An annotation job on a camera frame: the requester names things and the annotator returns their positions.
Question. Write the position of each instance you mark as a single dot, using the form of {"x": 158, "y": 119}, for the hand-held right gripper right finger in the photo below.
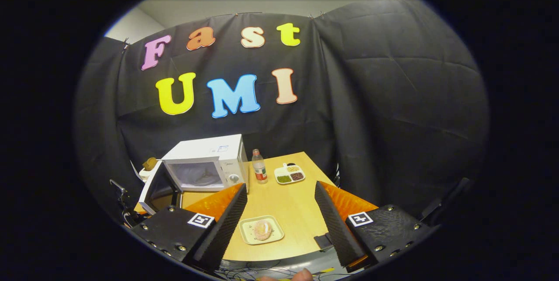
{"x": 336, "y": 228}

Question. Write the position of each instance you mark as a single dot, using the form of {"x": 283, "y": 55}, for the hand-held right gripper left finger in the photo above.
{"x": 225, "y": 228}

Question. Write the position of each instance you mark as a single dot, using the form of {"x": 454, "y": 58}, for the round sesame bread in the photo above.
{"x": 263, "y": 230}

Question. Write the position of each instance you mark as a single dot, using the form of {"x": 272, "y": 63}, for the white microwave oven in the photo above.
{"x": 205, "y": 147}

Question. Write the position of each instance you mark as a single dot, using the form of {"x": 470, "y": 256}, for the cream square plate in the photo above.
{"x": 246, "y": 233}

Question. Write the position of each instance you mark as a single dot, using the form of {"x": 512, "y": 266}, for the glass turntable plate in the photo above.
{"x": 204, "y": 180}

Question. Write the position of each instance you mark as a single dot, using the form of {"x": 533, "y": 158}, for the brown plug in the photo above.
{"x": 150, "y": 164}

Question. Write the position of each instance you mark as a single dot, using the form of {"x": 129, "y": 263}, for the clear red label bottle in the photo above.
{"x": 260, "y": 171}

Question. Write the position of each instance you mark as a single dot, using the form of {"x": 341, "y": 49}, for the divided white bean plate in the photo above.
{"x": 282, "y": 171}

